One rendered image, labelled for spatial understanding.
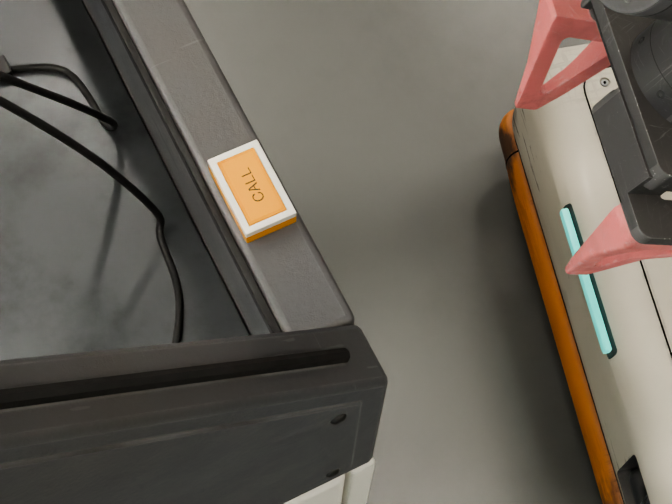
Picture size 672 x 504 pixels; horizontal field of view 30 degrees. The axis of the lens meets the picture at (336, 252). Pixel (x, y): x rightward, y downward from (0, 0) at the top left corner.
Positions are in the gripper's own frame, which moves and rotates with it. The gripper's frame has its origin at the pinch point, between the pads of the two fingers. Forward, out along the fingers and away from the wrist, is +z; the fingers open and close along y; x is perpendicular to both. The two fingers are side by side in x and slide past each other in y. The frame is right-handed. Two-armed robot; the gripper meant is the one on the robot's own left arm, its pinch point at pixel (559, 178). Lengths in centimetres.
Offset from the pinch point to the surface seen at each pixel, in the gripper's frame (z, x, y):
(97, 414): 3.5, -24.9, 10.5
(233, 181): 10.4, -12.9, -4.7
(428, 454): 86, 50, -11
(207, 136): 11.9, -13.1, -8.4
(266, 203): 9.7, -11.6, -3.1
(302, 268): 10.3, -9.8, 0.4
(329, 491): 25.8, -1.7, 8.5
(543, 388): 79, 65, -17
